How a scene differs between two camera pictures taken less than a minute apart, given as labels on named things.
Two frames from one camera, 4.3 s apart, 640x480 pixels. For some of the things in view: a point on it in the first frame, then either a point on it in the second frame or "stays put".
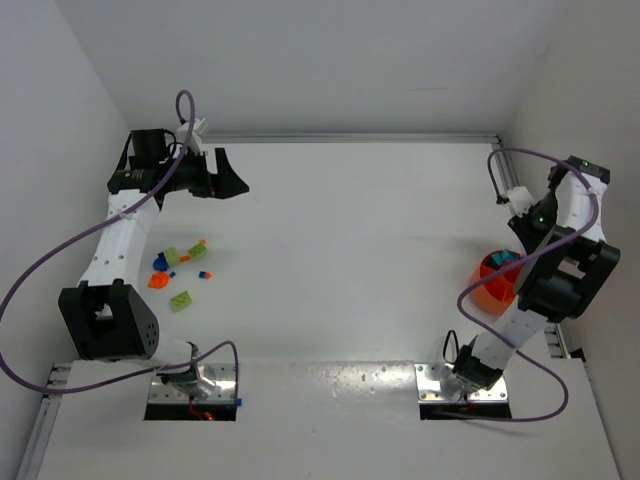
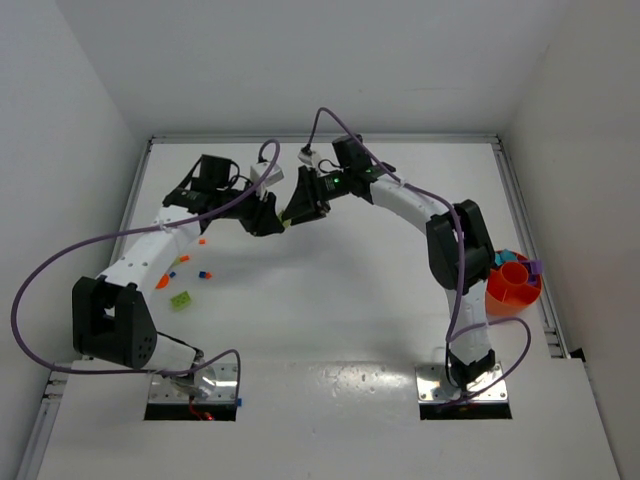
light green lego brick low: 180,301 stays put
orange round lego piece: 158,280 stays put
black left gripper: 211,173 to 251,210
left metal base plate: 221,373 stays put
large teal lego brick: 504,255 stays put
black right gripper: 523,232 to 311,191
